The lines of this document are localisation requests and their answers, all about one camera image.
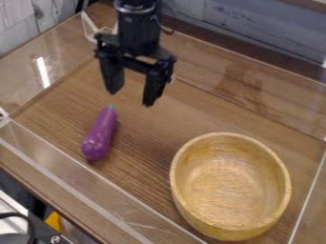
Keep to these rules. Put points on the black and yellow device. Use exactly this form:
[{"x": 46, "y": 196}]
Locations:
[{"x": 21, "y": 227}]

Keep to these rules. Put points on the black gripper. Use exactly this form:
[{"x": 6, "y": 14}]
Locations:
[{"x": 133, "y": 48}]

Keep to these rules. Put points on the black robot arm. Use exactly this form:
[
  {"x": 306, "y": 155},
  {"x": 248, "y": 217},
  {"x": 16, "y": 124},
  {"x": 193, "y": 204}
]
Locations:
[{"x": 133, "y": 49}]

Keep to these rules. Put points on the brown wooden bowl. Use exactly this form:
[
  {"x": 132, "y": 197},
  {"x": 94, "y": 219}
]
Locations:
[{"x": 229, "y": 185}]

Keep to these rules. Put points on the clear acrylic corner bracket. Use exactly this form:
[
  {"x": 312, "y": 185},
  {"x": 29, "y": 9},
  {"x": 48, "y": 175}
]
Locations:
[{"x": 90, "y": 29}]

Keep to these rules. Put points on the purple toy eggplant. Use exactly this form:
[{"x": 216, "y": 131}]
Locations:
[{"x": 96, "y": 142}]

